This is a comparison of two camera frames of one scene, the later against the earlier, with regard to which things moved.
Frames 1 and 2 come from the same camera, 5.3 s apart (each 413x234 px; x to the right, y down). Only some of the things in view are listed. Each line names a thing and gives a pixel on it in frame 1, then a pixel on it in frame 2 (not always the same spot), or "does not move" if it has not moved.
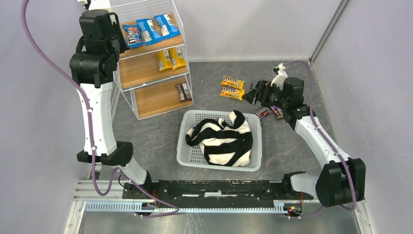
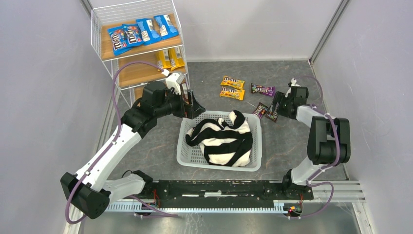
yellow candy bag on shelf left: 165,61 does not move
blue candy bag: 150,34 does not move
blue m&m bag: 134,35 does not move
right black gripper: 264,93 to 281,105
